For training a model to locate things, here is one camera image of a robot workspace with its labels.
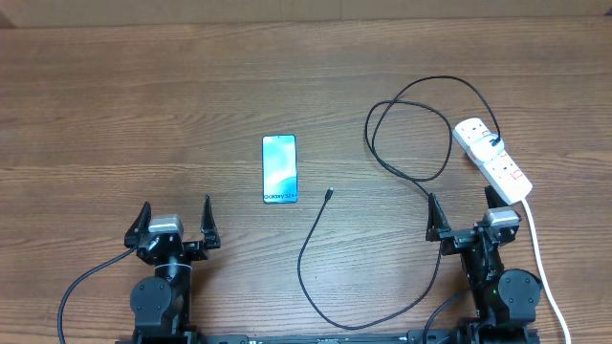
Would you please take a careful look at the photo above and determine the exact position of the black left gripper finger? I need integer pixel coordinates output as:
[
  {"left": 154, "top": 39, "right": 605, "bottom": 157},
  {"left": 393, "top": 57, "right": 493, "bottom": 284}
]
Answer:
[
  {"left": 125, "top": 202, "right": 151, "bottom": 236},
  {"left": 200, "top": 195, "right": 221, "bottom": 247}
]

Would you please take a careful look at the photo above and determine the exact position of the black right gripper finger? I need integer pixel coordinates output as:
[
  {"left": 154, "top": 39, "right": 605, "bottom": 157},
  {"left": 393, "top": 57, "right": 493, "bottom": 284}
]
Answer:
[
  {"left": 426, "top": 193, "right": 450, "bottom": 240},
  {"left": 485, "top": 185, "right": 508, "bottom": 208}
]

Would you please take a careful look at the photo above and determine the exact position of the blue-screen Samsung Galaxy smartphone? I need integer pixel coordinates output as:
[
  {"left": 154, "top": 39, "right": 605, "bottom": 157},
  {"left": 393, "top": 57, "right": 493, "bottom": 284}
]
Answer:
[{"left": 262, "top": 135, "right": 298, "bottom": 204}]

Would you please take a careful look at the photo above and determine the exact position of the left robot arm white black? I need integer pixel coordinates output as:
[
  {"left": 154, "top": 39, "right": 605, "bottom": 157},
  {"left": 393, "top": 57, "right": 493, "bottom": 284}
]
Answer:
[{"left": 124, "top": 197, "right": 221, "bottom": 343}]

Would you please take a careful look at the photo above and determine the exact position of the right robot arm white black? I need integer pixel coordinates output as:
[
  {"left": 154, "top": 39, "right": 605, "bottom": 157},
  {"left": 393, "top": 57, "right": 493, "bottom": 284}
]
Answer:
[{"left": 422, "top": 186, "right": 543, "bottom": 343}]

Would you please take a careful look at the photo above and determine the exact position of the white charger plug adapter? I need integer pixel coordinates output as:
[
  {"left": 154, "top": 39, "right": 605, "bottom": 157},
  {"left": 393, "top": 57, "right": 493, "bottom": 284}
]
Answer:
[{"left": 468, "top": 134, "right": 505, "bottom": 165}]

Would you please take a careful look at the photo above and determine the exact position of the white power strip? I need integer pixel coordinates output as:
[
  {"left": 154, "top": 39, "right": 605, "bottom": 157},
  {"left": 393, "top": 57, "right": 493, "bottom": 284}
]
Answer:
[{"left": 452, "top": 118, "right": 533, "bottom": 205}]

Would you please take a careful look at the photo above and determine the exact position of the white power strip cord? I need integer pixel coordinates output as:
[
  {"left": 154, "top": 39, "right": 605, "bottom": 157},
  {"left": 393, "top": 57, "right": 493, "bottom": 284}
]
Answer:
[{"left": 519, "top": 198, "right": 573, "bottom": 344}]

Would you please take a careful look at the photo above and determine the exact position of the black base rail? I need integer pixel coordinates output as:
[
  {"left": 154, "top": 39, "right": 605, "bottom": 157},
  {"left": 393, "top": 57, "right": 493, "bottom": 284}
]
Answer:
[{"left": 115, "top": 329, "right": 540, "bottom": 344}]

